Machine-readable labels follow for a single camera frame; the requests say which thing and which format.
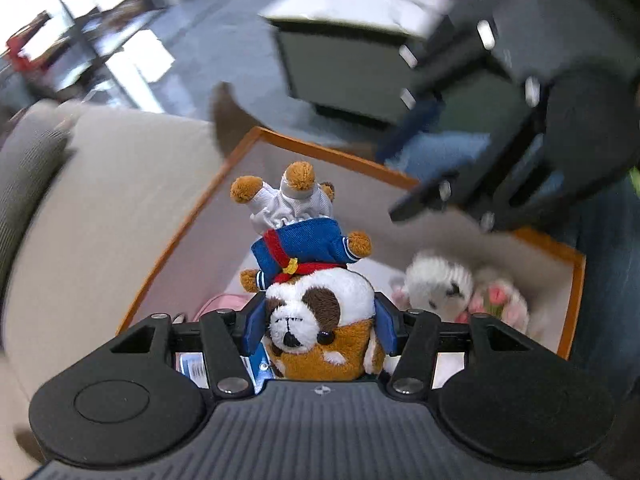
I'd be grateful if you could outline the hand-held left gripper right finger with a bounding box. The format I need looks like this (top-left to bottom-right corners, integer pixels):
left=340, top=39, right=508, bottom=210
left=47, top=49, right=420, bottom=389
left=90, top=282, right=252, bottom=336
left=374, top=294, right=543, bottom=397

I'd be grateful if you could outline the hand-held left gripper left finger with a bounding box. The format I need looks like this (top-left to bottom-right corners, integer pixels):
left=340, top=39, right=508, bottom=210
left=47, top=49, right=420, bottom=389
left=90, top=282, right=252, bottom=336
left=110, top=292, right=266, bottom=397

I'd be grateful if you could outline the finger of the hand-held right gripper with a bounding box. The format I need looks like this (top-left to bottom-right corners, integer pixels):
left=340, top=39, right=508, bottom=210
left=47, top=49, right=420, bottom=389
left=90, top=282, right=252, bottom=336
left=377, top=10, right=548, bottom=161
left=388, top=112, right=568, bottom=235

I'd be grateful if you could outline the pink zip pouch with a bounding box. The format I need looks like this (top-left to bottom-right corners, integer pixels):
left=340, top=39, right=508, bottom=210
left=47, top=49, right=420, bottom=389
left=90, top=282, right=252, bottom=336
left=192, top=294, right=256, bottom=323

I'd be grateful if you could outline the brown white dog plush toy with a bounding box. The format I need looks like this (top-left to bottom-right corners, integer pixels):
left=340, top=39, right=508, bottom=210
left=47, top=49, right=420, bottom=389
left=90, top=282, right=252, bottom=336
left=230, top=160, right=388, bottom=381

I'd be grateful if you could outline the white panda plush toy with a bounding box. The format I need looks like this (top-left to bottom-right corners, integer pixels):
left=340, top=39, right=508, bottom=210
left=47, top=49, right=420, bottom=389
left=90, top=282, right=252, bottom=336
left=404, top=250, right=476, bottom=323

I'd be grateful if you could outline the orange cardboard box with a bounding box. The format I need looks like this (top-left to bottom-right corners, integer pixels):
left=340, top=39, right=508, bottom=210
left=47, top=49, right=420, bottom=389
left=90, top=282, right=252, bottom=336
left=116, top=126, right=587, bottom=361

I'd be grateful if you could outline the marble top coffee table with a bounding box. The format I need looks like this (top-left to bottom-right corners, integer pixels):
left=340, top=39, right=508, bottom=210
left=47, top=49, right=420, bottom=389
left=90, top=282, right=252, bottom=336
left=257, top=0, right=501, bottom=126

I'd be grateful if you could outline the person's right leg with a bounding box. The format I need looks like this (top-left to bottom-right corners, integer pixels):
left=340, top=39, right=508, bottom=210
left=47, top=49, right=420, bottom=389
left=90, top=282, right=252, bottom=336
left=345, top=130, right=640, bottom=461

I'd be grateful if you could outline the beige fabric sofa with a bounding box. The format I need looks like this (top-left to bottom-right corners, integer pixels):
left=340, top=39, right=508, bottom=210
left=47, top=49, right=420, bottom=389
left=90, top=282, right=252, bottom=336
left=0, top=100, right=236, bottom=480

